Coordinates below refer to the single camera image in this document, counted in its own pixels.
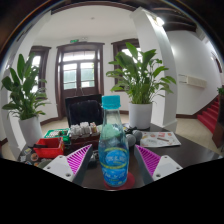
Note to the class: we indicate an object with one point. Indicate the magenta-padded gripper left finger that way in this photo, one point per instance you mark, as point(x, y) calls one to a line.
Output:
point(58, 166)

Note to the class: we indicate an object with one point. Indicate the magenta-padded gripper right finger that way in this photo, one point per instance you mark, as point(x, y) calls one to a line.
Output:
point(165, 166)

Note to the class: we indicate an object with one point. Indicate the clear blue-capped water bottle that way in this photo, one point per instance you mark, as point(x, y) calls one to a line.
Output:
point(113, 146)

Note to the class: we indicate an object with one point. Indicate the red plastic box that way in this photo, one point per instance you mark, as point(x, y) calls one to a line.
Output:
point(48, 149)

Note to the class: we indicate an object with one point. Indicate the printed paper leaflet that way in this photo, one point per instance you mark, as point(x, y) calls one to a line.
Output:
point(160, 139)

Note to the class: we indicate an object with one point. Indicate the green and white box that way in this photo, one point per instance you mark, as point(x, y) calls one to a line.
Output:
point(55, 133)

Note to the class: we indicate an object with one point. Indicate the flat round red coaster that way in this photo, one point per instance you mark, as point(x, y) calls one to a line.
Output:
point(131, 181)

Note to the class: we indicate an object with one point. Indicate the brown box of white packets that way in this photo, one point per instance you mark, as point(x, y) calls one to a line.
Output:
point(83, 133)

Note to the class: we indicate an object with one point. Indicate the grey round microphone heads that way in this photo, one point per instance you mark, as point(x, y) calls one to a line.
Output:
point(135, 136)

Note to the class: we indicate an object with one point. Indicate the black chair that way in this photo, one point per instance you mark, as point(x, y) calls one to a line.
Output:
point(85, 111)

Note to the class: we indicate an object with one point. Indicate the red carpeted staircase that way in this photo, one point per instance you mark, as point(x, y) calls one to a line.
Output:
point(210, 115)

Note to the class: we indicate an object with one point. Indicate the broad-leaf plant in white pot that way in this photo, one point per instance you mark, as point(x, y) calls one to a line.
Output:
point(25, 93)
point(140, 80)

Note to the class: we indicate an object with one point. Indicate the dark wooden glazed door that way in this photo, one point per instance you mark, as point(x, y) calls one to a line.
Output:
point(80, 73)

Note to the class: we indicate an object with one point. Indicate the dark-framed window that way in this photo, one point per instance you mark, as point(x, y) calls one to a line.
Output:
point(40, 60)
point(121, 46)

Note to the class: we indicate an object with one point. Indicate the green exit sign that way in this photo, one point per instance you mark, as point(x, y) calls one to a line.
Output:
point(74, 41)

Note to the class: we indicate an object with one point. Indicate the white wall-mounted unit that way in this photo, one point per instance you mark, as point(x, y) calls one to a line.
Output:
point(193, 81)

